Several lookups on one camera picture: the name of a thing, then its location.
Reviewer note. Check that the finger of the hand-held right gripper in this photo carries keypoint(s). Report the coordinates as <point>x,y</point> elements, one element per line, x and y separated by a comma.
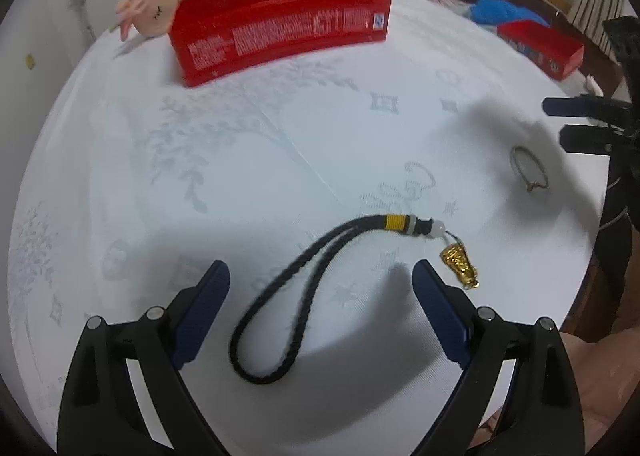
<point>575,106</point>
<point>590,139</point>

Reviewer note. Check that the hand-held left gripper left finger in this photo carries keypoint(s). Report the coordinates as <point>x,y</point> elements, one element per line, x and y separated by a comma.
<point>205,311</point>

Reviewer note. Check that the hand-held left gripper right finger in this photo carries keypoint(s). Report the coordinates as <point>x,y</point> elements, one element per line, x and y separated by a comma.
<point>440,311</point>

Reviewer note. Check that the red plastic tray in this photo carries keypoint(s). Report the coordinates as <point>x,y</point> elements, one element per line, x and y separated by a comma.
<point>280,30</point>

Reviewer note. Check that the person's right forearm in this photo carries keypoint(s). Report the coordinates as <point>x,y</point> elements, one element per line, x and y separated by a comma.
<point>605,386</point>

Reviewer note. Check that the small red box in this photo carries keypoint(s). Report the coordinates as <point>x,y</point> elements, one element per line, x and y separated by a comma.
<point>540,48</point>

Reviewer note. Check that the striped curtain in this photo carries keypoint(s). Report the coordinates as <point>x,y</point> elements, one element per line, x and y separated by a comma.
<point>595,0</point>

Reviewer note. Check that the blue cloth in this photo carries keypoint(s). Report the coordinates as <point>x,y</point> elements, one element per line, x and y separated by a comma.
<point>505,11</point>

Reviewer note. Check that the yellow wall tag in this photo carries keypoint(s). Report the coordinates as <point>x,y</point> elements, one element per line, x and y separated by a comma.
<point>30,60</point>

